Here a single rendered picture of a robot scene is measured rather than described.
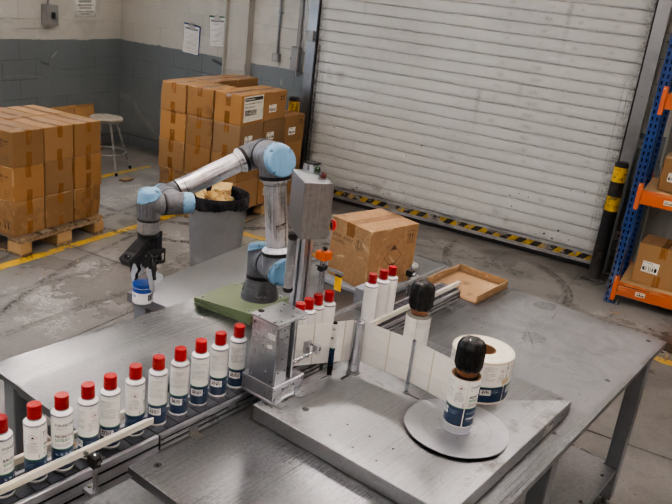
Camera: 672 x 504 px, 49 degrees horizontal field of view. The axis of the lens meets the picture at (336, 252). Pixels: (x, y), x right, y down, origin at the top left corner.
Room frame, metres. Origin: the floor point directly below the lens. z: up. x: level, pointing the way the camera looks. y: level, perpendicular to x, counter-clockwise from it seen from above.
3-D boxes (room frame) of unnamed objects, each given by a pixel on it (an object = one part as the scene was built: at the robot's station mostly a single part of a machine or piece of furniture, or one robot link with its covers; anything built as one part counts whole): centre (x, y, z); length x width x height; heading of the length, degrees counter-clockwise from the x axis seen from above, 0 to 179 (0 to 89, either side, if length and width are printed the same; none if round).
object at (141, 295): (2.36, 0.65, 0.99); 0.07 x 0.07 x 0.07
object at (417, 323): (2.28, -0.30, 1.03); 0.09 x 0.09 x 0.30
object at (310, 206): (2.35, 0.10, 1.38); 0.17 x 0.10 x 0.19; 19
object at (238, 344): (1.99, 0.26, 0.98); 0.05 x 0.05 x 0.20
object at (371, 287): (2.55, -0.15, 0.98); 0.05 x 0.05 x 0.20
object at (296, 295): (2.44, 0.11, 1.16); 0.04 x 0.04 x 0.67; 54
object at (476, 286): (3.19, -0.62, 0.85); 0.30 x 0.26 x 0.04; 144
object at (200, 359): (1.87, 0.35, 0.98); 0.05 x 0.05 x 0.20
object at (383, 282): (2.61, -0.19, 0.98); 0.05 x 0.05 x 0.20
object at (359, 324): (2.16, -0.10, 0.97); 0.05 x 0.05 x 0.19
